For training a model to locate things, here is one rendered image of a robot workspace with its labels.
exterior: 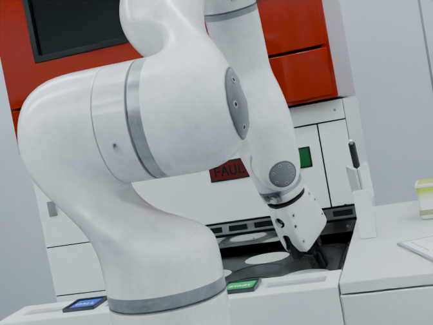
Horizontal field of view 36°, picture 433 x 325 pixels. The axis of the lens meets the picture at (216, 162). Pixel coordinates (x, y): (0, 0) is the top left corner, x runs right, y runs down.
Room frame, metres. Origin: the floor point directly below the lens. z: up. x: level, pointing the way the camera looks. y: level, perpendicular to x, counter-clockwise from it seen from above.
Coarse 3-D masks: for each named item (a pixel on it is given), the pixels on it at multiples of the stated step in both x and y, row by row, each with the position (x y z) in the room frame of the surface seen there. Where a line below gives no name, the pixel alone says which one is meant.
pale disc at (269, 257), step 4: (276, 252) 1.50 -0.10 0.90; (280, 252) 1.49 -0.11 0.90; (284, 252) 1.48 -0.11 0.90; (256, 256) 1.49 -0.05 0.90; (260, 256) 1.49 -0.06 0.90; (264, 256) 1.48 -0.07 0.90; (268, 256) 1.47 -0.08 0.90; (272, 256) 1.46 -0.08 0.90; (276, 256) 1.45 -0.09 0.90; (280, 256) 1.45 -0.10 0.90; (284, 256) 1.44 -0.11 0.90; (248, 260) 1.47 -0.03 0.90; (252, 260) 1.46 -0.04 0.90; (256, 260) 1.45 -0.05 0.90; (260, 260) 1.44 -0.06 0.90; (264, 260) 1.44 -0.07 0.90; (268, 260) 1.43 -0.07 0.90; (272, 260) 1.42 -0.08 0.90; (276, 260) 1.41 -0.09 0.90
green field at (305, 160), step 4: (300, 152) 1.53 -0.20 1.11; (304, 152) 1.53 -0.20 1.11; (308, 152) 1.52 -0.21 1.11; (300, 156) 1.53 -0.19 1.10; (304, 156) 1.53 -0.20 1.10; (308, 156) 1.52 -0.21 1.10; (300, 160) 1.53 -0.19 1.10; (304, 160) 1.53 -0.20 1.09; (308, 160) 1.52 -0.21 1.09; (300, 164) 1.53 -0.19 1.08; (304, 164) 1.53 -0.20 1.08; (308, 164) 1.52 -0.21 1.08
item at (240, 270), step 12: (264, 252) 1.52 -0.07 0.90; (288, 252) 1.47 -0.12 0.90; (324, 252) 1.41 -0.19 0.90; (336, 252) 1.38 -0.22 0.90; (228, 264) 1.46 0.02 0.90; (240, 264) 1.43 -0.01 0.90; (252, 264) 1.41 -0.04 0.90; (264, 264) 1.40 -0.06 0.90; (276, 264) 1.37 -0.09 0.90; (288, 264) 1.35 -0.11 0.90; (300, 264) 1.33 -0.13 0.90; (336, 264) 1.27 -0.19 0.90; (228, 276) 1.34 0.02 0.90; (240, 276) 1.33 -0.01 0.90; (252, 276) 1.31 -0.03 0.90; (264, 276) 1.29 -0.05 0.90; (276, 276) 1.27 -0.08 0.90
